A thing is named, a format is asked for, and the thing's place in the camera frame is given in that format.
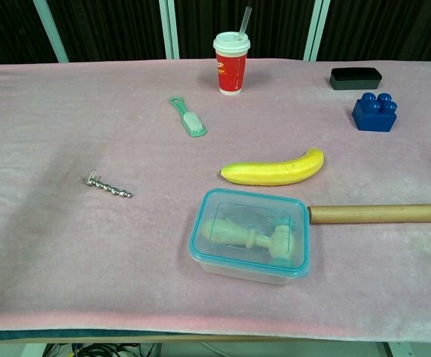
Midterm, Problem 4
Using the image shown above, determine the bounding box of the cream toy hammer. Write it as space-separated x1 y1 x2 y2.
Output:
202 218 299 266

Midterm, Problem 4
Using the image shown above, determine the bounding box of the yellow toy banana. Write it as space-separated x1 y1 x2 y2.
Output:
219 147 325 187

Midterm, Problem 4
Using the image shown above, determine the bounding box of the pink tablecloth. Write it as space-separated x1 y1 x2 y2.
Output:
0 59 431 341

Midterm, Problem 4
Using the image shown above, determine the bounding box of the silver metal chain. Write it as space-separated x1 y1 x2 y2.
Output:
88 178 134 199

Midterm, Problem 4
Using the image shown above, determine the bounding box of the wooden rolling pin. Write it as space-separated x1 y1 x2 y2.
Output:
308 203 431 226

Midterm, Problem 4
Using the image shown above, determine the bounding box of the black rectangular box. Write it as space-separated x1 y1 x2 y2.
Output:
329 67 383 91

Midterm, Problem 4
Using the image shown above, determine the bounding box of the pale green frame post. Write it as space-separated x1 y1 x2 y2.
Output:
158 0 181 60
33 0 70 63
302 0 331 61

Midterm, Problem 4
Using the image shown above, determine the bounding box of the green white bristle brush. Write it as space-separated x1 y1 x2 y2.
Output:
169 95 208 138

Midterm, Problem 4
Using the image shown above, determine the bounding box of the red paper cup white lid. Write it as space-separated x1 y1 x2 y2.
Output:
213 31 251 97

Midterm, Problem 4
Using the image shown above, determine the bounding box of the clear container blue rim lid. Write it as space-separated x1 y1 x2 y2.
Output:
188 187 312 286

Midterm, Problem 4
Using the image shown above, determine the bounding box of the translucent drinking straw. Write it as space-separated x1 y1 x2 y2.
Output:
237 6 253 41

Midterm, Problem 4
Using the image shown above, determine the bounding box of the black pleated curtain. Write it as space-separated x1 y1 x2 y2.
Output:
0 0 431 67

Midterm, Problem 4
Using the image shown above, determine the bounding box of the blue toy building block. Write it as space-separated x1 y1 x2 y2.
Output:
351 91 398 132

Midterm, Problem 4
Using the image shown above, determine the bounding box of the black floor cable tangle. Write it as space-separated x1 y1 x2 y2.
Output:
44 341 157 357

